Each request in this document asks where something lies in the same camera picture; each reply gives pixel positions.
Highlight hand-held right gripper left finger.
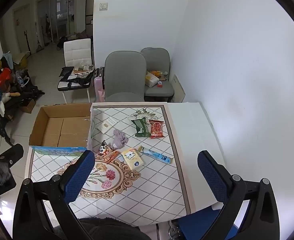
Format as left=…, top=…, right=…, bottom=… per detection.
left=13, top=150, right=95, bottom=240

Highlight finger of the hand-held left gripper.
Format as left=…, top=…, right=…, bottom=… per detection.
left=0, top=144, right=24, bottom=168

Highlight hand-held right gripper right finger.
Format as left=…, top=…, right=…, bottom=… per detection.
left=197, top=150, right=280, bottom=240

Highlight panda print snack packet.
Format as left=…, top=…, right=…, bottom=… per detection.
left=98, top=140, right=110, bottom=155

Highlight orange snack packet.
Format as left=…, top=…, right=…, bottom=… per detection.
left=104, top=148, right=119, bottom=165

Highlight purple socks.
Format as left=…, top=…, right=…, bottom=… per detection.
left=112, top=129, right=129, bottom=149

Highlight yellow tissue pack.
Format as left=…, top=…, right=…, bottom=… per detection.
left=121, top=148, right=146, bottom=170

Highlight white packet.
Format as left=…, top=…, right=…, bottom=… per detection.
left=96, top=118, right=117, bottom=134

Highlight blue tube packet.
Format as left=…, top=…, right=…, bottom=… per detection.
left=138, top=145, right=174, bottom=164

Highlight red snack packet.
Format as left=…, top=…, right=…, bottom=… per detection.
left=149, top=119, right=165, bottom=139

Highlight green snack packet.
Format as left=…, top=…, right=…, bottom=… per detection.
left=131, top=118, right=150, bottom=137

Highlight black folding stand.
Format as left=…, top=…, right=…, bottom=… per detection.
left=0, top=116, right=15, bottom=147

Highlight blue seat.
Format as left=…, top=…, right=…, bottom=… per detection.
left=169, top=202, right=237, bottom=240

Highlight small brown cardboard box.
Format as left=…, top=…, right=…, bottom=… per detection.
left=21, top=100, right=36, bottom=114

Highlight person's dark fuzzy clothing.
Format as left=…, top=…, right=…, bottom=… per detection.
left=54, top=217, right=152, bottom=240

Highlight black duffel bag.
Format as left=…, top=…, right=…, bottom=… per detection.
left=12, top=85, right=46, bottom=100

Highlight yellow bag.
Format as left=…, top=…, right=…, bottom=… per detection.
left=13, top=52, right=31, bottom=67

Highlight pink suitcase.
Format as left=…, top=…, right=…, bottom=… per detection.
left=93, top=67, right=106, bottom=103

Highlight flat black bag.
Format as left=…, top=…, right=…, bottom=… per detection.
left=59, top=66, right=75, bottom=78

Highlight stack of papers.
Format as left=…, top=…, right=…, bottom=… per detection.
left=73, top=65, right=95, bottom=75

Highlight large grey chair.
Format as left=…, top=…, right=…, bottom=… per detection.
left=104, top=51, right=147, bottom=103

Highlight yellow white pack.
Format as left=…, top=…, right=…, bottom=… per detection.
left=145, top=71, right=160, bottom=88

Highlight white padded chair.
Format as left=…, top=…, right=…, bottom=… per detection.
left=57, top=38, right=94, bottom=104

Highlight small grey chair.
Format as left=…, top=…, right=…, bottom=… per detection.
left=140, top=47, right=174, bottom=103

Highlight glass sliding door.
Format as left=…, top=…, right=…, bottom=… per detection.
left=36, top=0, right=77, bottom=44

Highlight black strap bag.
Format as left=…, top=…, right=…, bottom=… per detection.
left=58, top=74, right=95, bottom=87

